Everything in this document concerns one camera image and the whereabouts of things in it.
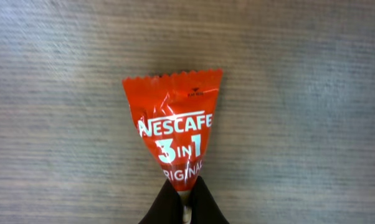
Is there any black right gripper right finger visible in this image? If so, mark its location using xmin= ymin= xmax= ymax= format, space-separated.
xmin=189 ymin=176 xmax=229 ymax=224

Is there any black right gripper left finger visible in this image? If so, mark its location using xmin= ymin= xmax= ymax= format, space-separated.
xmin=139 ymin=180 xmax=183 ymax=224

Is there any red Nescafe coffee stick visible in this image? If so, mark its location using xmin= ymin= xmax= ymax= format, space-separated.
xmin=121 ymin=68 xmax=224 ymax=192

